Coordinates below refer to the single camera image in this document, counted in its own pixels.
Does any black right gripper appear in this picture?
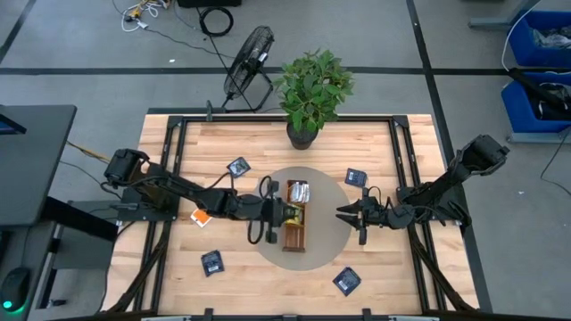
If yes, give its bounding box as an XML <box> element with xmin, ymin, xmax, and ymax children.
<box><xmin>335</xmin><ymin>186</ymin><xmax>390</xmax><ymax>246</ymax></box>

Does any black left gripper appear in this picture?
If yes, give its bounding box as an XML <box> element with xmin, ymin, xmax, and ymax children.
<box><xmin>234</xmin><ymin>180</ymin><xmax>302</xmax><ymax>244</ymax></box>

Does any yellow tea packet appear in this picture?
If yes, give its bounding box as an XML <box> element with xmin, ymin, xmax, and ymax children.
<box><xmin>285</xmin><ymin>203</ymin><xmax>305</xmax><ymax>226</ymax></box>

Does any dark wooden tea box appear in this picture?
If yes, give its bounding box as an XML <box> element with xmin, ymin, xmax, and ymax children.
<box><xmin>281</xmin><ymin>178</ymin><xmax>310</xmax><ymax>253</ymax></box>

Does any round grey table mat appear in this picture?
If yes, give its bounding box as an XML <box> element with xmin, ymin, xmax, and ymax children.
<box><xmin>246</xmin><ymin>166</ymin><xmax>352</xmax><ymax>272</ymax></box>

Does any green plant in black pot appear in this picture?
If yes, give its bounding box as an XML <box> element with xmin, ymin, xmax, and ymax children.
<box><xmin>272</xmin><ymin>47</ymin><xmax>356</xmax><ymax>152</ymax></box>

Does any black floor fan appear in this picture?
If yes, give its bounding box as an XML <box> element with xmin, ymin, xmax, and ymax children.
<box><xmin>221</xmin><ymin>25</ymin><xmax>276</xmax><ymax>114</ymax></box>

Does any blue storage bin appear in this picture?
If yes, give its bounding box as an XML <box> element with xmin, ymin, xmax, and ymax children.
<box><xmin>500</xmin><ymin>70</ymin><xmax>571</xmax><ymax>135</ymax></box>
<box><xmin>507</xmin><ymin>9</ymin><xmax>571</xmax><ymax>69</ymax></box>

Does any black tripod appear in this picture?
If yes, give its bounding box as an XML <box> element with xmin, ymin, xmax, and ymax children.
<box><xmin>508</xmin><ymin>66</ymin><xmax>571</xmax><ymax>117</ymax></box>

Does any black box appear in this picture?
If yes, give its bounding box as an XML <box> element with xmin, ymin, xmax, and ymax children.
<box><xmin>177</xmin><ymin>0</ymin><xmax>244</xmax><ymax>9</ymax></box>

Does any black desk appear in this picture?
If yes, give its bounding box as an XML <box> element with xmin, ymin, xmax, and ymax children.
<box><xmin>0</xmin><ymin>103</ymin><xmax>79</xmax><ymax>228</ymax></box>

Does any black computer mouse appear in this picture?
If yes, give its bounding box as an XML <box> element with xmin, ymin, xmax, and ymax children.
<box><xmin>0</xmin><ymin>266</ymin><xmax>33</xmax><ymax>314</ymax></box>

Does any dark screen device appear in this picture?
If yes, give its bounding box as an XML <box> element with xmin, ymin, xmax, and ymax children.
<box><xmin>0</xmin><ymin>113</ymin><xmax>28</xmax><ymax>136</ymax></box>

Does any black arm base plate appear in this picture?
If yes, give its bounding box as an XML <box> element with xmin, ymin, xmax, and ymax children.
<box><xmin>398</xmin><ymin>185</ymin><xmax>472</xmax><ymax>223</ymax></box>
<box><xmin>116</xmin><ymin>185</ymin><xmax>182</xmax><ymax>223</ymax></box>

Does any coiled black cable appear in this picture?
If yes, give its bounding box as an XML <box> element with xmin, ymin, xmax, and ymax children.
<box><xmin>197</xmin><ymin>5</ymin><xmax>236</xmax><ymax>38</ymax></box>

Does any yellow cable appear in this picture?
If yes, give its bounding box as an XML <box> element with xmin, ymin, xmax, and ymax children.
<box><xmin>66</xmin><ymin>141</ymin><xmax>112</xmax><ymax>164</ymax></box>

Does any white cable bundle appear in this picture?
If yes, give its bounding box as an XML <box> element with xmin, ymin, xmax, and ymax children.
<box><xmin>120</xmin><ymin>0</ymin><xmax>171</xmax><ymax>34</ymax></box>

